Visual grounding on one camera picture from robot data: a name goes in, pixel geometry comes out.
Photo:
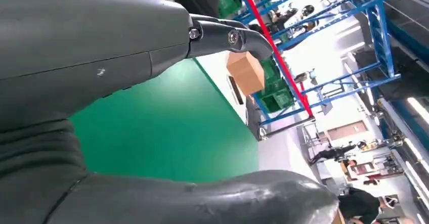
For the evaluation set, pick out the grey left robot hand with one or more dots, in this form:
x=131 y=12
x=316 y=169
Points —
x=83 y=41

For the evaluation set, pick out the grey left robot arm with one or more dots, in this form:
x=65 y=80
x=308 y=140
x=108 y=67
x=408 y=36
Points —
x=37 y=155

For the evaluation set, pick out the green mat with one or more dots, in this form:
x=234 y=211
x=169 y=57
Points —
x=167 y=132

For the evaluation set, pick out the white table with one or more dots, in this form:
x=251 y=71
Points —
x=218 y=78

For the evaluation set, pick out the black smartphone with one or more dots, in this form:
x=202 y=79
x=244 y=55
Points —
x=235 y=90

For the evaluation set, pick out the brown cardboard box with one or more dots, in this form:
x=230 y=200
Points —
x=246 y=73

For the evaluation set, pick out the red bar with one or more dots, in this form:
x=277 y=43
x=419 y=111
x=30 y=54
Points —
x=275 y=48

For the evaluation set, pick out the person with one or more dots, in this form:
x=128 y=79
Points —
x=358 y=204
x=331 y=153

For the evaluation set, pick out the blue metal rack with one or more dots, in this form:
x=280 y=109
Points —
x=382 y=31

